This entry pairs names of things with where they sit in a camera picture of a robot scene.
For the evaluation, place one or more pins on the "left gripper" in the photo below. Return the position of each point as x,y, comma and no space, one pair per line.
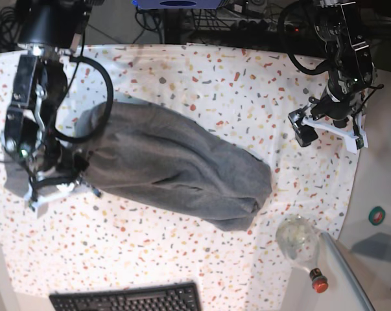
338,107

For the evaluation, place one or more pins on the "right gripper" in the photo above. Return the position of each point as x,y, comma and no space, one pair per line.
52,160

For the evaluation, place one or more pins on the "grey t-shirt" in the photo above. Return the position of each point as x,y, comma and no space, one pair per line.
154,156

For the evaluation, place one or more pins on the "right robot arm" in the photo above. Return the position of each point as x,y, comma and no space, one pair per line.
53,29

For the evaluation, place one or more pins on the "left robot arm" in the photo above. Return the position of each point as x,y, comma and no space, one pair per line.
351,73

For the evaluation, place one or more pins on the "terrazzo pattern tablecloth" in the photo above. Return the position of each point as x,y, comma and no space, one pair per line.
242,96

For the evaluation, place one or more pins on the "green tape roll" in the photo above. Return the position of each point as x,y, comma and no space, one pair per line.
376,216

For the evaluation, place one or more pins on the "clear bottle with red cap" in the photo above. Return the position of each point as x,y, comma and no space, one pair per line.
299,242

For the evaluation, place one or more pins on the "black power strip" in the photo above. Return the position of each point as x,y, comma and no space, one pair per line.
264,25

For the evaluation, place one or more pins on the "black keyboard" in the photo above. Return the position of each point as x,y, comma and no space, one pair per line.
183,296

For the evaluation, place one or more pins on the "blue box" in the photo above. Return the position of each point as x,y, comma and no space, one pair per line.
178,4

